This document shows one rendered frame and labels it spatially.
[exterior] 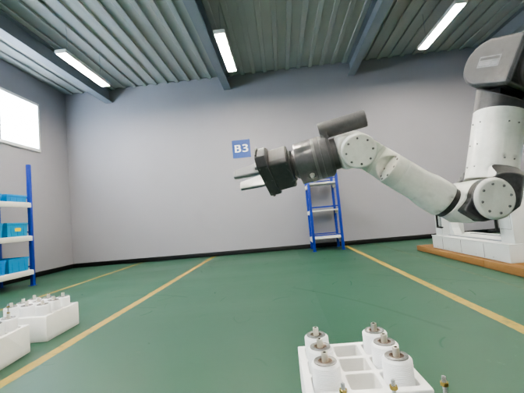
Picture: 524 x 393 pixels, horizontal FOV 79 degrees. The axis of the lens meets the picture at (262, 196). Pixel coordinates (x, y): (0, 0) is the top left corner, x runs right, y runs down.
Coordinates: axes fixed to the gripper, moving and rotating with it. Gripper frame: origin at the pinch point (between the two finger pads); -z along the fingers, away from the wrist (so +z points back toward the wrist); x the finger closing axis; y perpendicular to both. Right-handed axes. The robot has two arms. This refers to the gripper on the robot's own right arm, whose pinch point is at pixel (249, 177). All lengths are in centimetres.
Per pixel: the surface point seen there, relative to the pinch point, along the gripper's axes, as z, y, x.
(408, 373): 24, 26, -76
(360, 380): 8, 25, -83
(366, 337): 14, 8, -92
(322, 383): -3, 27, -70
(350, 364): 5, 17, -92
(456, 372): 46, 17, -128
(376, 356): 16, 18, -85
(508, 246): 161, -115, -288
